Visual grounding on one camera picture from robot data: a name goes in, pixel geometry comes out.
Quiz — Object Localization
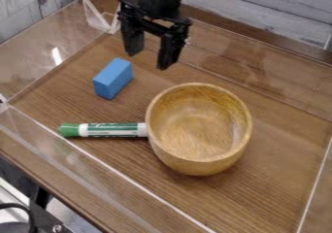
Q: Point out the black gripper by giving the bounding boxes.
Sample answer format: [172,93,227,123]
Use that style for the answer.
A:
[119,0,192,70]

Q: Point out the blue foam block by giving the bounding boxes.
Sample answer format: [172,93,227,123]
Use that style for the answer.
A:
[92,58,134,99]

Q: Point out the brown wooden bowl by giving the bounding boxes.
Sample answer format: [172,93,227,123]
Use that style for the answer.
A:
[146,83,254,177]

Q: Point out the green white marker pen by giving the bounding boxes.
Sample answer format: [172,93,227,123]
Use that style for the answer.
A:
[59,123,148,137]

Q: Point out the clear acrylic tray wall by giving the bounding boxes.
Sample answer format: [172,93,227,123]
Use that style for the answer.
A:
[0,0,332,233]

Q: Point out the black cable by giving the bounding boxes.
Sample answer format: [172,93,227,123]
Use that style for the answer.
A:
[0,202,38,233]

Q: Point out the black table leg bracket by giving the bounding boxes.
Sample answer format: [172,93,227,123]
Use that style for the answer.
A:
[30,187,74,233]

